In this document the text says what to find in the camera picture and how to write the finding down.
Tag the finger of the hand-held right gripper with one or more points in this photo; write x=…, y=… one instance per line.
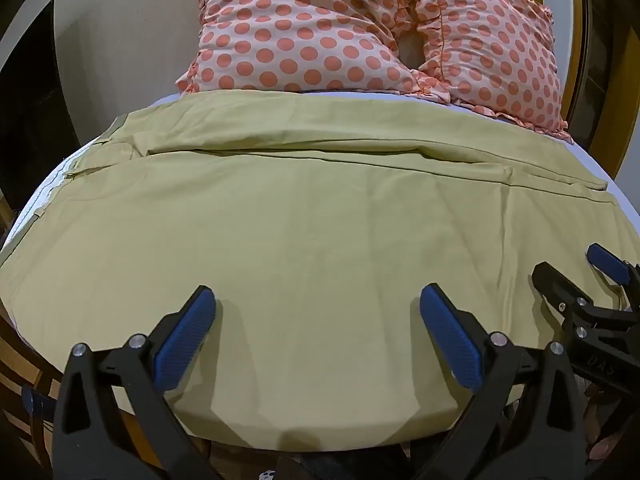
x=607, y=262
x=555, y=280

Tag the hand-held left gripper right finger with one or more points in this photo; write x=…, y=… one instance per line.
x=452, y=342

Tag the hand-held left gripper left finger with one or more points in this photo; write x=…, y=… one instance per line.
x=184, y=341

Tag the olive yellow bed sheet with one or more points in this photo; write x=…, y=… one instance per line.
x=310, y=270

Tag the person's right hand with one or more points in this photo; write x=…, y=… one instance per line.
x=602, y=420

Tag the orange polka dot pillow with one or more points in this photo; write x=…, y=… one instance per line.
x=495, y=50
x=300, y=30

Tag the dark doorway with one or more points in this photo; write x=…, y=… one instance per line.
x=35, y=110

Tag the wooden bed frame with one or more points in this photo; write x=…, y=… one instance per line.
x=20, y=385

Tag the wooden door frame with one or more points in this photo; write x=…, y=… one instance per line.
x=590, y=60

